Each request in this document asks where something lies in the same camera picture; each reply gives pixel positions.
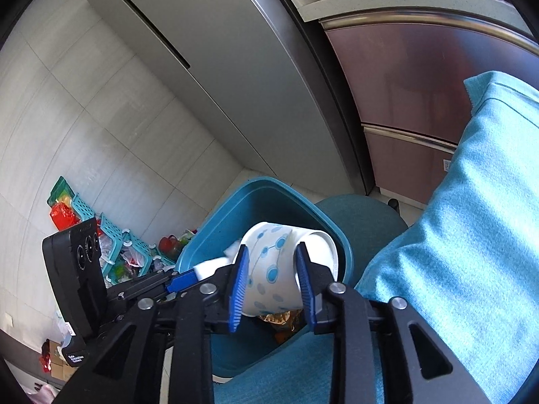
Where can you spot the red and green bag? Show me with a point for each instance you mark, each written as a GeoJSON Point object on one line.
{"type": "Point", "coordinates": [172, 244]}

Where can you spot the blue trash bin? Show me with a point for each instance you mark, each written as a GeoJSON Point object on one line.
{"type": "Point", "coordinates": [261, 206]}

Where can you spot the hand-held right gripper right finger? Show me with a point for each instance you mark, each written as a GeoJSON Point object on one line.
{"type": "Point", "coordinates": [305, 290]}

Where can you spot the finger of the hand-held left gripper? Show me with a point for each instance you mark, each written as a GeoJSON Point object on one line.
{"type": "Point", "coordinates": [181, 281]}
{"type": "Point", "coordinates": [143, 284]}

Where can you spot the dotted paper cup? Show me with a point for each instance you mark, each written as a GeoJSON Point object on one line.
{"type": "Point", "coordinates": [273, 269]}

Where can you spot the teal plastic basket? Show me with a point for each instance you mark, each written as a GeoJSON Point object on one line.
{"type": "Point", "coordinates": [113, 235]}

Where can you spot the copper snack wrapper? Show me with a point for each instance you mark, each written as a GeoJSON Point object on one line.
{"type": "Point", "coordinates": [282, 319]}

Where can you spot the red plastic bag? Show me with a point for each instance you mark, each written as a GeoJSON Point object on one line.
{"type": "Point", "coordinates": [63, 214]}

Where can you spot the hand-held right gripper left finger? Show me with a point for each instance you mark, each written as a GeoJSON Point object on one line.
{"type": "Point", "coordinates": [238, 290]}

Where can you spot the kitchen counter cabinet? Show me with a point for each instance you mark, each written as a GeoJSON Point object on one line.
{"type": "Point", "coordinates": [400, 71]}

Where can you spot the blue floral tablecloth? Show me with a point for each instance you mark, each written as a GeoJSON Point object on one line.
{"type": "Point", "coordinates": [463, 240]}

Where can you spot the white tissue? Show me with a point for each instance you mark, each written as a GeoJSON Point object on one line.
{"type": "Point", "coordinates": [208, 267]}

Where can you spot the cardboard box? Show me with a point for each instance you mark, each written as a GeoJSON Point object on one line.
{"type": "Point", "coordinates": [57, 362]}

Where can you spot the grey refrigerator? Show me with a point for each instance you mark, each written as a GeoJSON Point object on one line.
{"type": "Point", "coordinates": [231, 71]}

